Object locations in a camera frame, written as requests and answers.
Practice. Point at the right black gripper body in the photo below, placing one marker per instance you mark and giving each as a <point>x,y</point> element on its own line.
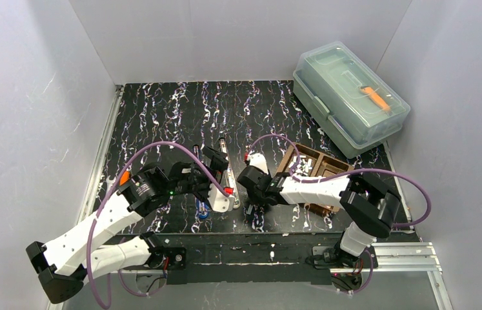
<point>250,185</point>

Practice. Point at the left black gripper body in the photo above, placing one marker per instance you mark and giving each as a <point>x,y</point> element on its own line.
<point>202,180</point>

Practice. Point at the brown wooden tray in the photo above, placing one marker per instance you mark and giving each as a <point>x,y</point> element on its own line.
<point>325,165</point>

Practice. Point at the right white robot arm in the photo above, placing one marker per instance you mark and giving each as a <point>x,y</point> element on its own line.
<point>370,203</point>

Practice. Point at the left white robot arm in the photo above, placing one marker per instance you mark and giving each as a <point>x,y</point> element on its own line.
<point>82,254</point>

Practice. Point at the black marbled mat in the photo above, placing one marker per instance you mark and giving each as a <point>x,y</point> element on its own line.
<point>265,113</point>

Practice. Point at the pile of staple strips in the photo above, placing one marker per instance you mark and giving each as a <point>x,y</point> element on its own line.
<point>302,165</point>

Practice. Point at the silver open-end wrench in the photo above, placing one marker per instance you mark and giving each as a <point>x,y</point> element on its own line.
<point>109,182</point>

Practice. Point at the clear plastic storage box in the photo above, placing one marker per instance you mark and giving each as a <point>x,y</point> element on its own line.
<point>327,81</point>

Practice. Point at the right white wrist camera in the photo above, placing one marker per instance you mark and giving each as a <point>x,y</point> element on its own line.
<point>258,161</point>

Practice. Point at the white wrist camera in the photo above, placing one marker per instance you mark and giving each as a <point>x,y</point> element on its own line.
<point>219,202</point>
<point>258,161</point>

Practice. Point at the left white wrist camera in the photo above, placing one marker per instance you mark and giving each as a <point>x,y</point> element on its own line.
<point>219,202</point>

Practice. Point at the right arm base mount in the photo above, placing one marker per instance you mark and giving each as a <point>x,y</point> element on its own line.
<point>356,270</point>

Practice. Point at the orange handled tool in box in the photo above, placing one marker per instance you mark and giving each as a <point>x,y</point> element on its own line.
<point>375,98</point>

